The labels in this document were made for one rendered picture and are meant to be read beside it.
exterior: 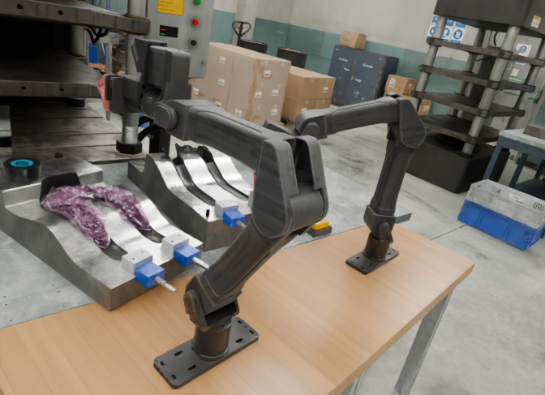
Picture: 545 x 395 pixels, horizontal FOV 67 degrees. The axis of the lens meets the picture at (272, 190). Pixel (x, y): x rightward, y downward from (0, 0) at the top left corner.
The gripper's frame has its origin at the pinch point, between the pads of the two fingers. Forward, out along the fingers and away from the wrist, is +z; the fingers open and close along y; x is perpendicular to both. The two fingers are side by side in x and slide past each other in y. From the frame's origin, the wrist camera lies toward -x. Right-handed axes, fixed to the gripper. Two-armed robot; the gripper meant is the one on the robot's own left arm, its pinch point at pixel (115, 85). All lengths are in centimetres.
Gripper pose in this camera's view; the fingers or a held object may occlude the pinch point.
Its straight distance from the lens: 91.9
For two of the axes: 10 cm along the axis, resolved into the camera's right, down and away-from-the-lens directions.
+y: -6.8, 1.7, -7.2
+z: -7.2, -3.6, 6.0
